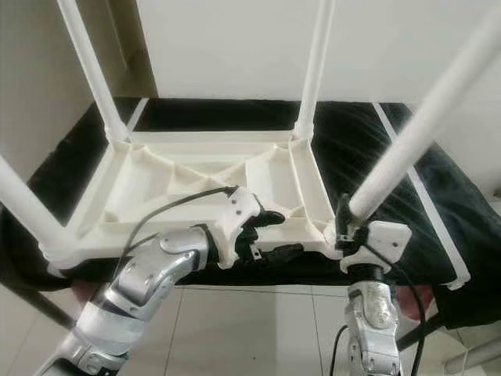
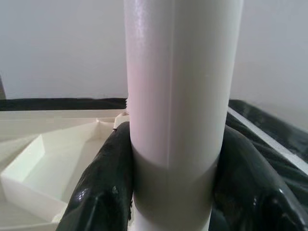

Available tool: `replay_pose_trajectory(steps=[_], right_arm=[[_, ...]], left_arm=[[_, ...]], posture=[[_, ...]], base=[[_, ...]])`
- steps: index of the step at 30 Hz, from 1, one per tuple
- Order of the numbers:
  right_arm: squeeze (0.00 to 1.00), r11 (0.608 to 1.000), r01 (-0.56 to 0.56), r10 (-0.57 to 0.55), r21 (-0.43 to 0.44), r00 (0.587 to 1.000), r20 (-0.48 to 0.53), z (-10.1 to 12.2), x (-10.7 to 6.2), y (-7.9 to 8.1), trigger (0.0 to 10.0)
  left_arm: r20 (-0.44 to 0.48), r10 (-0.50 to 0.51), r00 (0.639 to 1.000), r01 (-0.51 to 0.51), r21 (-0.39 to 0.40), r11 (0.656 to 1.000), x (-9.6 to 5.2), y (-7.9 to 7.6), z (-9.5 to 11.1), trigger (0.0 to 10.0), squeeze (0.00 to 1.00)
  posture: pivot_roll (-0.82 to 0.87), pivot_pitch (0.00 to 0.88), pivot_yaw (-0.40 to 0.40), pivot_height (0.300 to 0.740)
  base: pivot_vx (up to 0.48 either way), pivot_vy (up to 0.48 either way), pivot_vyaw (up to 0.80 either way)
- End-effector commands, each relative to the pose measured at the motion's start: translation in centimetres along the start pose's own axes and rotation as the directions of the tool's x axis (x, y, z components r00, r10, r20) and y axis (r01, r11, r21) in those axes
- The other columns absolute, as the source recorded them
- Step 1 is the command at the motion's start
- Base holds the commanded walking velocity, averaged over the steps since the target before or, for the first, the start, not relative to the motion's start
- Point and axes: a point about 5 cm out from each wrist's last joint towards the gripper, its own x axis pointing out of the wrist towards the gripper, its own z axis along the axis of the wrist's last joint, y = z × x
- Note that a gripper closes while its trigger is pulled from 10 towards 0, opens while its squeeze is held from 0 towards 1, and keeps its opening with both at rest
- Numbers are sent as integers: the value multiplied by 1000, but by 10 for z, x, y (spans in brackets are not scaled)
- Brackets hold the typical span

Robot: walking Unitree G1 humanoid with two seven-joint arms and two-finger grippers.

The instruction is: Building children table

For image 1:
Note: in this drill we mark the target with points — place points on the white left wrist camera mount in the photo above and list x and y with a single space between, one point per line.
235 215

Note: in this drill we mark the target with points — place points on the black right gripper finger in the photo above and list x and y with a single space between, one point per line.
344 218

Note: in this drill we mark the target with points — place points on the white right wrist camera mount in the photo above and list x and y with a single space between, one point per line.
380 241

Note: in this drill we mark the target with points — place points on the white plastic table top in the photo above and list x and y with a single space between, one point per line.
180 168

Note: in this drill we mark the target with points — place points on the pink cloth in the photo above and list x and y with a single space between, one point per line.
84 291
420 301

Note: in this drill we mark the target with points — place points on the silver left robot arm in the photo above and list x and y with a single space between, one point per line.
156 274

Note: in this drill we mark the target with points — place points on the black table cloth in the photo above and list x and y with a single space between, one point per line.
352 137

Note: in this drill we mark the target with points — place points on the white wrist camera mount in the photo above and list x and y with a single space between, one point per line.
235 215
380 241

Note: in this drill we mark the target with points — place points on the white plastic table leg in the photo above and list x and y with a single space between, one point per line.
423 125
92 70
27 205
315 66

